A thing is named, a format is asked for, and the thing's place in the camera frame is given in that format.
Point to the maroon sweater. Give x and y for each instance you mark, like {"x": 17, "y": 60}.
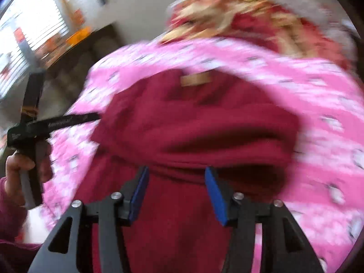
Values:
{"x": 184, "y": 125}

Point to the window with white grille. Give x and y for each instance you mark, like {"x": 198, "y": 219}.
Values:
{"x": 42, "y": 20}

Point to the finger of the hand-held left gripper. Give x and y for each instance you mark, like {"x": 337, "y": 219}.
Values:
{"x": 89, "y": 118}

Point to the red paper sign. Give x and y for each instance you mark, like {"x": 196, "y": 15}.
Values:
{"x": 79, "y": 17}

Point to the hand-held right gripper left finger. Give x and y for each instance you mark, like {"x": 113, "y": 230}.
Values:
{"x": 139, "y": 193}

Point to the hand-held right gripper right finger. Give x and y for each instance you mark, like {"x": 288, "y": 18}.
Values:
{"x": 217, "y": 196}

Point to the pink penguin print blanket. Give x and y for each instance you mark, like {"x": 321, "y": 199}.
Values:
{"x": 312, "y": 105}

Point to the dark wooden cabinet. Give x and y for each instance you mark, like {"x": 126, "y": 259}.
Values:
{"x": 93, "y": 51}

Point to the person's left hand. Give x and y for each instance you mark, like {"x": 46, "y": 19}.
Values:
{"x": 14, "y": 170}

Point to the orange plastic basket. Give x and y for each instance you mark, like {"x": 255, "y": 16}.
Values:
{"x": 78, "y": 35}

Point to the red yellow floral quilt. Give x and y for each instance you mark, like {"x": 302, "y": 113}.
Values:
{"x": 256, "y": 25}

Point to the grey floral pillow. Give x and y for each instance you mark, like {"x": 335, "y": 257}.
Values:
{"x": 298, "y": 0}

